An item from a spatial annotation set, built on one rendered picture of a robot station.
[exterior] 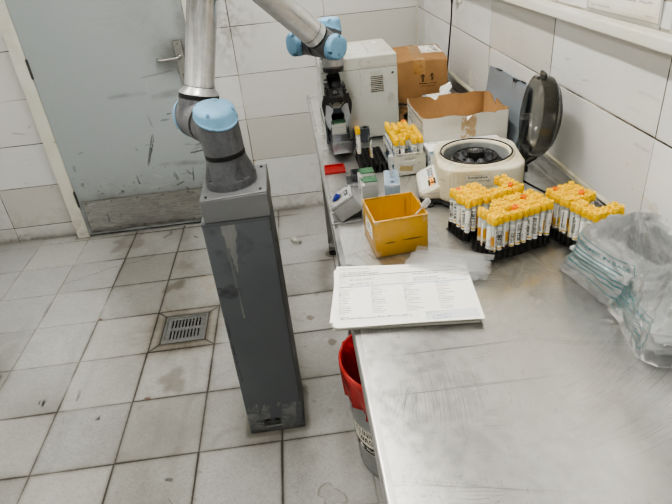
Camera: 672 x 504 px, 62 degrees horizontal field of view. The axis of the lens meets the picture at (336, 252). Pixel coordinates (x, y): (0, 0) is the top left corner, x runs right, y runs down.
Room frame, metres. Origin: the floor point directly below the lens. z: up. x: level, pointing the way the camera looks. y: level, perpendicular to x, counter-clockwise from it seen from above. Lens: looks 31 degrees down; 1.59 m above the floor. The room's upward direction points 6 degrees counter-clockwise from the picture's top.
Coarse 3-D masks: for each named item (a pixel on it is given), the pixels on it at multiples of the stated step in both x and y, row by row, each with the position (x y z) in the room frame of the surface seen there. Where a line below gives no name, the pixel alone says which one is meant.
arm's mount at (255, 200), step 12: (264, 168) 1.60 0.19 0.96; (204, 180) 1.57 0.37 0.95; (264, 180) 1.51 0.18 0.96; (204, 192) 1.49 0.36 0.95; (216, 192) 1.48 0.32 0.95; (228, 192) 1.46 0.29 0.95; (240, 192) 1.45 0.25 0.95; (252, 192) 1.44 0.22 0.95; (264, 192) 1.44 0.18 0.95; (204, 204) 1.43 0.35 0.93; (216, 204) 1.44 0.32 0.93; (228, 204) 1.44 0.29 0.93; (240, 204) 1.44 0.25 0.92; (252, 204) 1.44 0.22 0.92; (264, 204) 1.44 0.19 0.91; (204, 216) 1.43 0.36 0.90; (216, 216) 1.43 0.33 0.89; (228, 216) 1.44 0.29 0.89; (240, 216) 1.44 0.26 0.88; (252, 216) 1.44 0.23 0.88
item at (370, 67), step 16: (352, 48) 2.14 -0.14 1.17; (368, 48) 2.11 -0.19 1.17; (384, 48) 2.08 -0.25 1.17; (320, 64) 1.99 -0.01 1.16; (352, 64) 2.00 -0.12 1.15; (368, 64) 2.00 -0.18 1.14; (384, 64) 2.00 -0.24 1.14; (320, 80) 1.99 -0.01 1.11; (352, 80) 1.99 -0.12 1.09; (368, 80) 2.00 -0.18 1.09; (384, 80) 2.00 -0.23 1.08; (320, 96) 2.11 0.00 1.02; (352, 96) 1.99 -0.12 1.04; (368, 96) 2.00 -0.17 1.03; (384, 96) 2.00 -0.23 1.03; (320, 112) 2.25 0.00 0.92; (336, 112) 1.99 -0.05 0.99; (352, 112) 1.99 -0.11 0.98; (368, 112) 2.00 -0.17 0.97; (384, 112) 2.00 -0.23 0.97; (352, 128) 1.99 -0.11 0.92; (368, 128) 1.97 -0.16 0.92; (384, 128) 2.00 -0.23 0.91
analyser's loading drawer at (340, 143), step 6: (330, 132) 2.00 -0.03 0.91; (330, 138) 1.93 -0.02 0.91; (336, 138) 1.88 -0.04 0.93; (342, 138) 1.88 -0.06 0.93; (348, 138) 1.88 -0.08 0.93; (336, 144) 1.82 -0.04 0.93; (342, 144) 1.82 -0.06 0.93; (348, 144) 1.82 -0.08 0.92; (336, 150) 1.82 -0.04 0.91; (342, 150) 1.82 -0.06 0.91; (348, 150) 1.82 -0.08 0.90
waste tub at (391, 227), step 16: (368, 208) 1.28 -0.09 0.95; (384, 208) 1.28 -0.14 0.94; (400, 208) 1.29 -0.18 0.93; (416, 208) 1.25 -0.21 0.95; (368, 224) 1.22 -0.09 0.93; (384, 224) 1.15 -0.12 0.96; (400, 224) 1.16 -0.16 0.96; (416, 224) 1.16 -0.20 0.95; (368, 240) 1.23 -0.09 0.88; (384, 240) 1.15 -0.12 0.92; (400, 240) 1.16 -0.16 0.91; (416, 240) 1.16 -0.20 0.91; (384, 256) 1.15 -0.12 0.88
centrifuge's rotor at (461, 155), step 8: (456, 152) 1.51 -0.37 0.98; (464, 152) 1.50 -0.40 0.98; (472, 152) 1.46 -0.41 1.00; (480, 152) 1.45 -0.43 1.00; (488, 152) 1.48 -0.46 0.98; (496, 152) 1.47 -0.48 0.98; (456, 160) 1.45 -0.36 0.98; (464, 160) 1.46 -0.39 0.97; (472, 160) 1.43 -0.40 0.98; (480, 160) 1.43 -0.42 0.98; (488, 160) 1.44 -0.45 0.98; (496, 160) 1.43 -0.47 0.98
